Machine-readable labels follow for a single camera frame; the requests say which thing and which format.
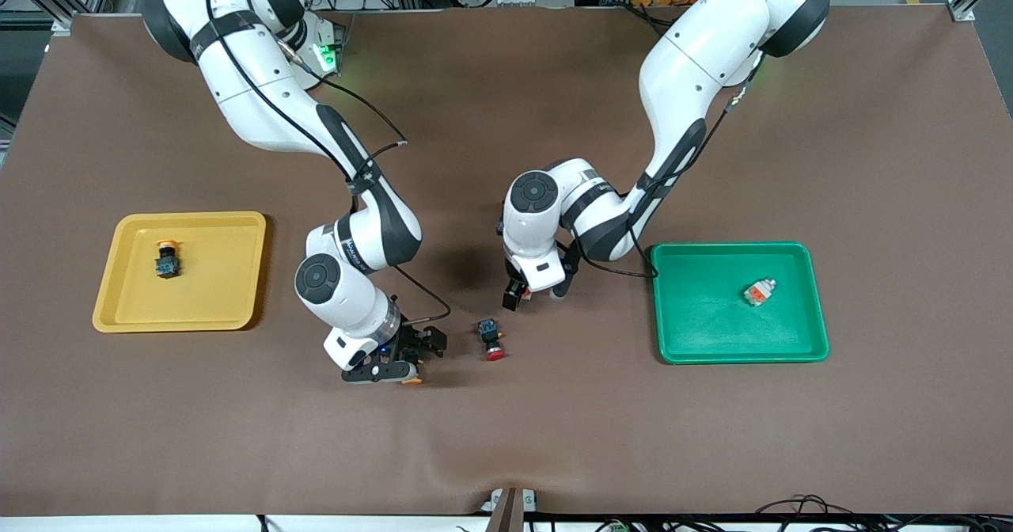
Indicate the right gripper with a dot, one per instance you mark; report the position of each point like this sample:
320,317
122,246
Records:
415,341

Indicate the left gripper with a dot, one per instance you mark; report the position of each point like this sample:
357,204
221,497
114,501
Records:
515,290

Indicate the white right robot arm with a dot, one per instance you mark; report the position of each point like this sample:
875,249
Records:
261,96

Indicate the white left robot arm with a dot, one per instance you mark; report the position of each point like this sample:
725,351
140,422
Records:
696,57

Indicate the brown table mat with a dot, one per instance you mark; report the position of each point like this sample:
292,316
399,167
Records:
506,437

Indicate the green plastic tray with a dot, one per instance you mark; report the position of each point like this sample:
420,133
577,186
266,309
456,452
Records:
712,326

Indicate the yellow plastic tray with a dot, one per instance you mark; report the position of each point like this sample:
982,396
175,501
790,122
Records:
214,294

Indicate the metal bracket post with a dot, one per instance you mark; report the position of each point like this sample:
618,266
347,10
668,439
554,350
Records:
506,512

